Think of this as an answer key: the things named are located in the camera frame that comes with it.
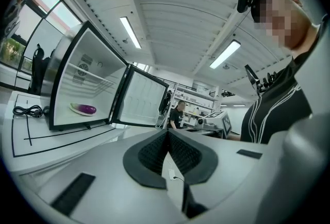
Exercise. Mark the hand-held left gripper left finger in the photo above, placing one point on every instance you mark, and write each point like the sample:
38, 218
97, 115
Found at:
147, 166

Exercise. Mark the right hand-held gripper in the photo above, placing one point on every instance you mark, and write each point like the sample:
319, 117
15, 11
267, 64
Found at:
219, 121

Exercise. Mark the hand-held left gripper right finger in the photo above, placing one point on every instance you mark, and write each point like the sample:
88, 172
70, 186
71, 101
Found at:
196, 163

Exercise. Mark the purple eggplant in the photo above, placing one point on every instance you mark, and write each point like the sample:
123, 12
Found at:
87, 108

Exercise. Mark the black mini fridge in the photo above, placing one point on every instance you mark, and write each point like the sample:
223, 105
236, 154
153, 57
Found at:
85, 63

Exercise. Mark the white storage shelves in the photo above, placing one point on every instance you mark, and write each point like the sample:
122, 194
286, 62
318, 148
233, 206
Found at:
196, 100

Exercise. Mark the person's black shirt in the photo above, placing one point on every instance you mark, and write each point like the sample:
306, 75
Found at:
278, 104

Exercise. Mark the long ceiling light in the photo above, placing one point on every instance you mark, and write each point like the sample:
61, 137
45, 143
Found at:
224, 54
130, 32

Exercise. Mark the person's head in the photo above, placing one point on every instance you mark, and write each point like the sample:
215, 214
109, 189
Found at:
286, 21

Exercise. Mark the black backpack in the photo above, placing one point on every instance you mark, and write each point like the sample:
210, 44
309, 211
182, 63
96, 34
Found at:
38, 73

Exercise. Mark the large glass window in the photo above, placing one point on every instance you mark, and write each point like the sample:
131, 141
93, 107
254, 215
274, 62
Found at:
38, 26

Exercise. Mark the black clamp mount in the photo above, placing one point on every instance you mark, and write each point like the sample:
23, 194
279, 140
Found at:
260, 81

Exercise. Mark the black head camera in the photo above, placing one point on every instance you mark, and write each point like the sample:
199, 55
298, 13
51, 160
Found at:
244, 2

